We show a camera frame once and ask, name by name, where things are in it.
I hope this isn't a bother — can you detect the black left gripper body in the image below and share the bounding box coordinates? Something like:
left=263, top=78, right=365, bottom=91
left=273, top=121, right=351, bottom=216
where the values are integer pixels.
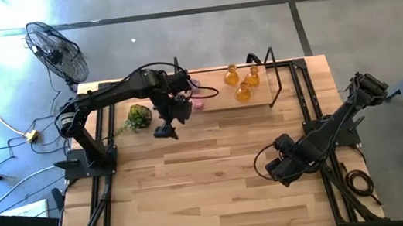
left=148, top=89, right=198, bottom=143

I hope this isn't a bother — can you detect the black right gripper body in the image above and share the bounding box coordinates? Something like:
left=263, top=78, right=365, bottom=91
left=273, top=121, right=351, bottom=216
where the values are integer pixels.
left=259, top=130, right=314, bottom=191

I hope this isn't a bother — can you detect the pink glass candle holder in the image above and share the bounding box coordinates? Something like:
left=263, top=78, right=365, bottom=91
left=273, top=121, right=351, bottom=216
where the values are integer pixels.
left=190, top=97, right=207, bottom=112

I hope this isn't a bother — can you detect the amber glass candlestick holder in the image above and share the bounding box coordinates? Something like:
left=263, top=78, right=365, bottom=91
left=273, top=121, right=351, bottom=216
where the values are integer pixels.
left=232, top=80, right=253, bottom=105
left=221, top=62, right=242, bottom=89
left=241, top=64, right=263, bottom=89

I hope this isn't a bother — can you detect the green potted succulent plant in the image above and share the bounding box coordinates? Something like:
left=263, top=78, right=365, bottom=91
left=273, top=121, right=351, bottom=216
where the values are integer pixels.
left=112, top=101, right=155, bottom=138

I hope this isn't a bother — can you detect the black floor fan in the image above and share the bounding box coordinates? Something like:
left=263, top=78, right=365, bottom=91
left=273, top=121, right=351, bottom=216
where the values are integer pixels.
left=22, top=15, right=93, bottom=98

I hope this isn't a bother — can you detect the wooden shelf with black frame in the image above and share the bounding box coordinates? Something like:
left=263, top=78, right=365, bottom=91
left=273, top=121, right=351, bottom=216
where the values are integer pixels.
left=169, top=43, right=286, bottom=121

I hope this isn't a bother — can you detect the black metal table frame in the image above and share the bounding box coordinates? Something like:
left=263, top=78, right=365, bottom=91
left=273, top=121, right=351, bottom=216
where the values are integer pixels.
left=42, top=47, right=387, bottom=226

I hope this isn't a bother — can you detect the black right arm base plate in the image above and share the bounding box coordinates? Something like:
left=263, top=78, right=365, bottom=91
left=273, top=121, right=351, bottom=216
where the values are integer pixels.
left=301, top=111, right=370, bottom=153

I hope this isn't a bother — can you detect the coiled black cable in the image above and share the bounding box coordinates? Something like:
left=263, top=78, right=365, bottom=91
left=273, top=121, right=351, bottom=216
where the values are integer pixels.
left=338, top=157, right=384, bottom=211

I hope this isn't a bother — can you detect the black frame hook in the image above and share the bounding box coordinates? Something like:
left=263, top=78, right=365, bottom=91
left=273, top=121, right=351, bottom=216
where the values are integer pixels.
left=244, top=50, right=264, bottom=69

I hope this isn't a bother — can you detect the white floor cable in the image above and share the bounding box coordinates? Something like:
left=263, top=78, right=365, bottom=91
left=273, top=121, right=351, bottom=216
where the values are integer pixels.
left=0, top=163, right=67, bottom=215

